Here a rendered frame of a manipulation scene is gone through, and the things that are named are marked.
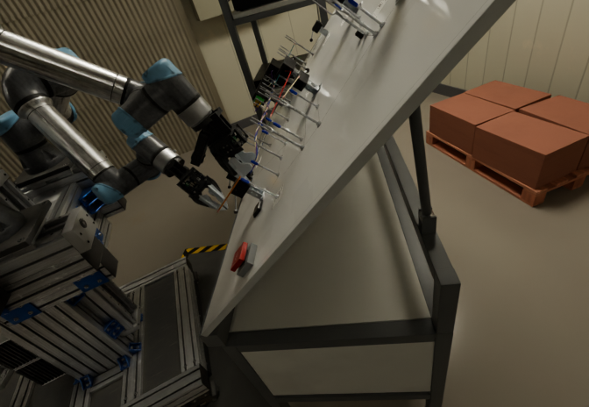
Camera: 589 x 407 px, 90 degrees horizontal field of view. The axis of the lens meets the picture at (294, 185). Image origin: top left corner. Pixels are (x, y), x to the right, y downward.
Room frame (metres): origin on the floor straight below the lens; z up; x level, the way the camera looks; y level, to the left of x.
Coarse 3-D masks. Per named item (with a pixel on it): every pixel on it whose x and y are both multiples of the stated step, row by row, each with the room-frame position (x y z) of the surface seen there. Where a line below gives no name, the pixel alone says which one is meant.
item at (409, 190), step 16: (384, 144) 0.91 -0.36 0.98; (400, 160) 0.77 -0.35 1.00; (400, 176) 0.69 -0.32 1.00; (416, 192) 0.60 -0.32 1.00; (416, 208) 0.54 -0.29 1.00; (416, 224) 0.49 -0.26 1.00; (432, 224) 0.45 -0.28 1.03; (432, 240) 0.43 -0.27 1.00; (432, 256) 0.39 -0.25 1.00; (432, 272) 0.37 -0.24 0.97; (448, 272) 0.34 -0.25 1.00; (448, 288) 0.31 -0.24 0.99; (432, 304) 0.35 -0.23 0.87; (448, 304) 0.31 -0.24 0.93; (432, 320) 0.35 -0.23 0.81; (448, 320) 0.31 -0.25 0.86
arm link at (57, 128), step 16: (16, 80) 0.96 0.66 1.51; (32, 80) 0.98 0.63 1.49; (16, 96) 0.93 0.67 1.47; (32, 96) 0.94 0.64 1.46; (48, 96) 0.98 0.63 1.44; (16, 112) 0.92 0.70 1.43; (32, 112) 0.92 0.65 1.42; (48, 112) 0.93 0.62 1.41; (48, 128) 0.90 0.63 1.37; (64, 128) 0.90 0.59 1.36; (64, 144) 0.87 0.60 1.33; (80, 144) 0.88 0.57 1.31; (80, 160) 0.85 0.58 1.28; (96, 160) 0.85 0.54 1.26; (96, 176) 0.82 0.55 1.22; (112, 176) 0.83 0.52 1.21; (128, 176) 0.84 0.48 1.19; (96, 192) 0.79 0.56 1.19; (112, 192) 0.79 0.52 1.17; (128, 192) 0.83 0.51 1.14
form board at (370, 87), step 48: (432, 0) 0.47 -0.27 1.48; (480, 0) 0.34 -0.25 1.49; (336, 48) 0.95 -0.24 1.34; (384, 48) 0.53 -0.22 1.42; (432, 48) 0.36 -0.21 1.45; (288, 96) 1.35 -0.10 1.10; (336, 96) 0.63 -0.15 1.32; (384, 96) 0.40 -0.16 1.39; (288, 144) 0.79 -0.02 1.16; (336, 144) 0.45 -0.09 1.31; (288, 192) 0.52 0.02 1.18; (336, 192) 0.36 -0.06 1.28; (240, 240) 0.64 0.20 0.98; (288, 240) 0.38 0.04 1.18; (240, 288) 0.42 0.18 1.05
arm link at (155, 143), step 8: (128, 136) 0.88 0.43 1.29; (144, 136) 0.87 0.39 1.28; (152, 136) 0.88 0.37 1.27; (128, 144) 0.88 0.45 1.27; (136, 144) 0.86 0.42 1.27; (144, 144) 0.85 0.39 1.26; (152, 144) 0.85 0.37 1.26; (160, 144) 0.86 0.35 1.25; (136, 152) 0.87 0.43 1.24; (144, 152) 0.84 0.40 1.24; (152, 152) 0.84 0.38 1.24; (144, 160) 0.86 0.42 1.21; (152, 160) 0.83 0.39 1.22
